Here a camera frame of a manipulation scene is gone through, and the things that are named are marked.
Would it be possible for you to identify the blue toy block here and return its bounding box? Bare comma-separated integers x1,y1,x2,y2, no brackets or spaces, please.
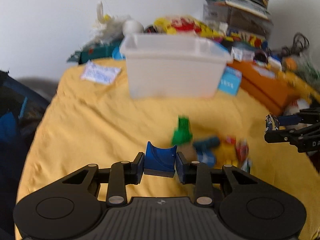
144,141,177,178

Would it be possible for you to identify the white toy race car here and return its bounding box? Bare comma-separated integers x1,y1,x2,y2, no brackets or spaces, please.
265,114,279,132

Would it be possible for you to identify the green toy piece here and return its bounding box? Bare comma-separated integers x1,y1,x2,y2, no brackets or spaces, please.
171,116,193,145

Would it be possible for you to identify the orange box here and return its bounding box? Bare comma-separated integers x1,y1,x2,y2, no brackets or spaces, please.
227,61,300,115

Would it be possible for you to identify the pile of small toys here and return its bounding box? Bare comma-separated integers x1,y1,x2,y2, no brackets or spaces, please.
193,136,252,173

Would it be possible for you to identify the yellow cloth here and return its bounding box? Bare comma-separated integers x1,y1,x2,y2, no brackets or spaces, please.
17,59,319,239

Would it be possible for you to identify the light blue small box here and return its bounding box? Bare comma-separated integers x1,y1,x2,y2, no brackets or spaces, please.
218,66,242,96

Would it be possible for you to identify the small white carton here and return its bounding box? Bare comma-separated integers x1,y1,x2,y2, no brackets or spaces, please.
231,47,255,62

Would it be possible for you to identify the white plastic bin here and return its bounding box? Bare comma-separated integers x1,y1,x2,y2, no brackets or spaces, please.
120,34,233,99

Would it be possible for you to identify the white paper packet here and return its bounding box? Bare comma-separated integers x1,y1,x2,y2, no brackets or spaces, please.
80,61,121,85

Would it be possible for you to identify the green tissue pack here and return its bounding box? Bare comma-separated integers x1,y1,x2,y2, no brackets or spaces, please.
67,40,121,64

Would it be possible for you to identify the blue bag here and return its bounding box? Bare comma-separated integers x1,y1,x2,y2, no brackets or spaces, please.
1,71,49,239

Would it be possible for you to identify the stack of books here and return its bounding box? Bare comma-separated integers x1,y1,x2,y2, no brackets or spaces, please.
205,0,271,19

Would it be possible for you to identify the white bowl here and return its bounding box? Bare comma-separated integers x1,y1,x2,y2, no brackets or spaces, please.
122,19,144,36

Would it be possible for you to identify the white plastic bag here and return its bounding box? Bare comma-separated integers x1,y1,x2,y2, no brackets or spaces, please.
89,2,131,44

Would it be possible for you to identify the yellow red snack bag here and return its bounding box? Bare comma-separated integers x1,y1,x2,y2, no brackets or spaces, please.
153,15,225,39

